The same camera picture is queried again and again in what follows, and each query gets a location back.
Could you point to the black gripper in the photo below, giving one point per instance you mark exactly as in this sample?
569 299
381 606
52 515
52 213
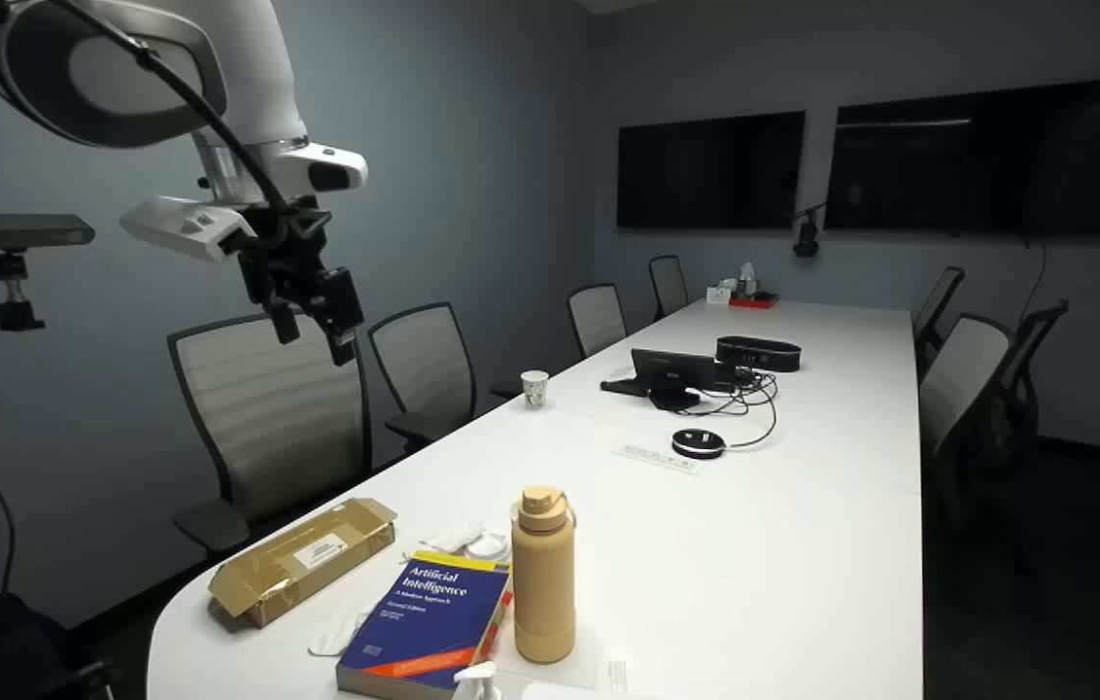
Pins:
289 254

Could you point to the clear hand sanitizer bottle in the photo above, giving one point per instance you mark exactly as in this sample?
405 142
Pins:
476 681

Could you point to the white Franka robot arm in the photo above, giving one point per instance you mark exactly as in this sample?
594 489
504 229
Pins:
237 66

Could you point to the clear plastic container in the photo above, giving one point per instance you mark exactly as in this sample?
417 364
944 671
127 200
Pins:
569 681

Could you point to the grey mesh office chair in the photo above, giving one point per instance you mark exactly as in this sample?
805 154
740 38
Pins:
671 285
270 416
427 372
940 314
958 383
595 320
1030 375

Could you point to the white paper cup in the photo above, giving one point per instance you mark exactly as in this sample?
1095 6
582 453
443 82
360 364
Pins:
533 388

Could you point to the open cardboard box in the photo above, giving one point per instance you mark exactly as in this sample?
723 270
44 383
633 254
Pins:
298 563

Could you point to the small white packet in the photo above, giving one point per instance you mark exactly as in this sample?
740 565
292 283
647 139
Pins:
486 545

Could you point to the white paper scrap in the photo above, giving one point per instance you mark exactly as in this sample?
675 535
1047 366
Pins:
327 641

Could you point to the blue textbook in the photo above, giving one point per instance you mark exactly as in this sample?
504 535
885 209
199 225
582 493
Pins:
432 626

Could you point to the tan insulated bottle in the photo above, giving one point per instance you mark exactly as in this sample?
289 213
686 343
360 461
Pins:
547 587

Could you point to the black touch console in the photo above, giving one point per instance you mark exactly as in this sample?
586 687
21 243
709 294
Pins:
679 366

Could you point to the round black speakerphone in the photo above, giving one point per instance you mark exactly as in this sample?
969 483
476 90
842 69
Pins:
699 442

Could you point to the small white box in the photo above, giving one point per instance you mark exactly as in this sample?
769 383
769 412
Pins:
718 294

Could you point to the small white bottle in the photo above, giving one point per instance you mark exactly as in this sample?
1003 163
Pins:
749 279

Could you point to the red tray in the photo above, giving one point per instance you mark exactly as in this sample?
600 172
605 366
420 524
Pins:
750 300

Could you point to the black equipment base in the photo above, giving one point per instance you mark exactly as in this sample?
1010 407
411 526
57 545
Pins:
5 648

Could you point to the black video bar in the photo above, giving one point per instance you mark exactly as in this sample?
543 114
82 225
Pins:
758 351

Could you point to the black webcam on stand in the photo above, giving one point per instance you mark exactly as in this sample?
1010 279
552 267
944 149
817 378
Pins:
805 237

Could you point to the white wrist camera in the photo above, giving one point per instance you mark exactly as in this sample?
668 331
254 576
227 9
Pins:
186 225

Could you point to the black stereo camera bar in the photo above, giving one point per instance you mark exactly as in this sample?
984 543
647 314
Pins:
5 230

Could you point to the smaller wall television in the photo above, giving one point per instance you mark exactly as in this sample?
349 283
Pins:
709 169

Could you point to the larger wall television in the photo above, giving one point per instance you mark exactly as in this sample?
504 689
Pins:
984 156

